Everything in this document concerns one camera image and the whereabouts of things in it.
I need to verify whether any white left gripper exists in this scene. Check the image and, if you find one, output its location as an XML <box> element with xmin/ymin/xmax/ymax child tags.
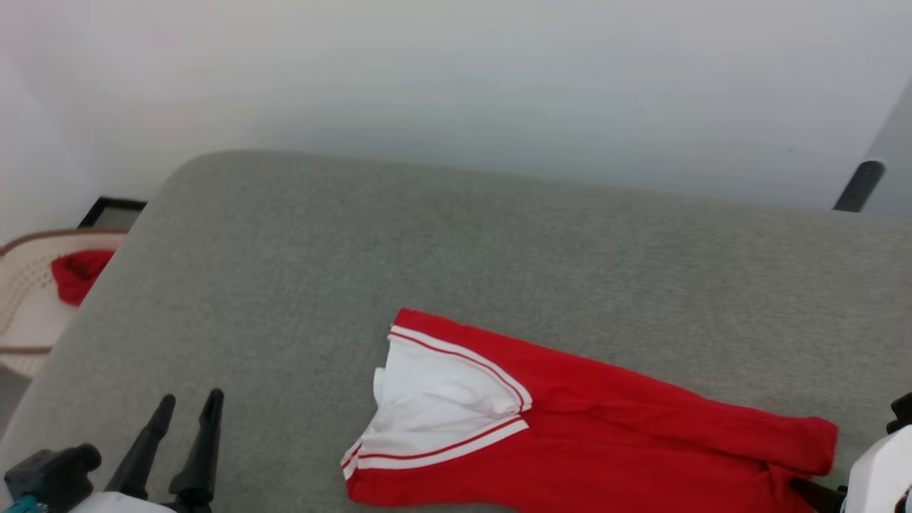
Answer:
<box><xmin>68</xmin><ymin>388</ymin><xmax>224</xmax><ymax>513</ymax></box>

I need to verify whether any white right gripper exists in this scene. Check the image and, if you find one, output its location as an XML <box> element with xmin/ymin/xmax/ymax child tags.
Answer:
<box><xmin>789</xmin><ymin>425</ymin><xmax>912</xmax><ymax>513</ymax></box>

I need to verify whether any red Bulls basketball jersey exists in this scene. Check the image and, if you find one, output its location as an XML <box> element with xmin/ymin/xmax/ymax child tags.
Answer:
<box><xmin>341</xmin><ymin>308</ymin><xmax>839</xmax><ymax>513</ymax></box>

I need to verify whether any crumpled red garment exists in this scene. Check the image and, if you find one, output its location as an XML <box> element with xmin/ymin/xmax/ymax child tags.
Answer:
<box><xmin>50</xmin><ymin>249</ymin><xmax>116</xmax><ymax>307</ymax></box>

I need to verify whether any cream woven laundry basket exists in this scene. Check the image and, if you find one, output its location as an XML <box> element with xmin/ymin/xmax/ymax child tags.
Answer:
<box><xmin>0</xmin><ymin>228</ymin><xmax>129</xmax><ymax>378</ymax></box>

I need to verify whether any black metal pole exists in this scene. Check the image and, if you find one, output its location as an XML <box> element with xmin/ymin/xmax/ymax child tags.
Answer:
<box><xmin>832</xmin><ymin>161</ymin><xmax>886</xmax><ymax>213</ymax></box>

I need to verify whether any black picture frame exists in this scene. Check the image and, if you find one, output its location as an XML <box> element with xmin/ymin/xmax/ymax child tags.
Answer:
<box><xmin>78</xmin><ymin>197</ymin><xmax>148</xmax><ymax>230</ymax></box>

